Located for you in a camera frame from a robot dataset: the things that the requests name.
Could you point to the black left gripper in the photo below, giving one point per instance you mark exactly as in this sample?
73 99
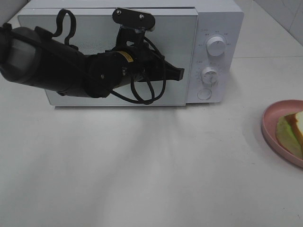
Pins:
143 63

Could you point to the white timer knob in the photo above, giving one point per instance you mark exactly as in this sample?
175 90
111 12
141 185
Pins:
209 75

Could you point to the round door release button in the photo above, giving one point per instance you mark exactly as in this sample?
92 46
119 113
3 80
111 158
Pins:
204 94

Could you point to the white microwave door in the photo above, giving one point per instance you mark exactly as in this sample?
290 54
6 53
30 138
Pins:
96 31

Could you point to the pink round plate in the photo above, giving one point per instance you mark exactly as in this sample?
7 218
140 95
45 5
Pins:
268 127

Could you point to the toast sandwich with filling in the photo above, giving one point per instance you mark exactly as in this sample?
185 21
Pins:
289 133

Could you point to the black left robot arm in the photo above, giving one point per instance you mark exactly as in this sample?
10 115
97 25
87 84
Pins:
31 57

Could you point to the white microwave oven body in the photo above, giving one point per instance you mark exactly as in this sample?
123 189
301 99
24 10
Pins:
214 17

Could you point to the upper white power knob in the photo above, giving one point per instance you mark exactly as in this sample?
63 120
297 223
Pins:
215 45

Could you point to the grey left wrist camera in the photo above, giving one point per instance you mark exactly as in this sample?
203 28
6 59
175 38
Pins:
133 25

